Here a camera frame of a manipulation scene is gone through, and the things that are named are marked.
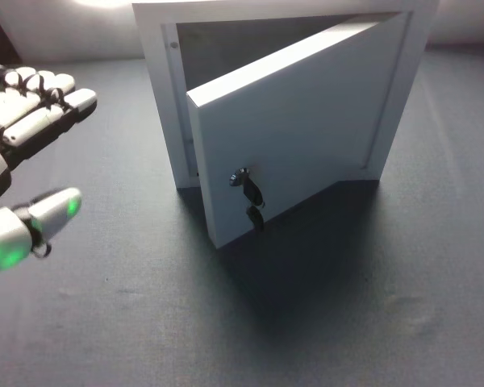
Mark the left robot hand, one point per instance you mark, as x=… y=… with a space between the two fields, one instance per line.
x=24 y=109

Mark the grey board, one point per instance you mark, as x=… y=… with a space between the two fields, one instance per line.
x=286 y=141

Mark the large white box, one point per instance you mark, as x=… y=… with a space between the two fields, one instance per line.
x=153 y=80

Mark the grey table cloth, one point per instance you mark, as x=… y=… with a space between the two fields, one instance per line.
x=105 y=322

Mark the black-headed key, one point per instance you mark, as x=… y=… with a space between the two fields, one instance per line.
x=253 y=193

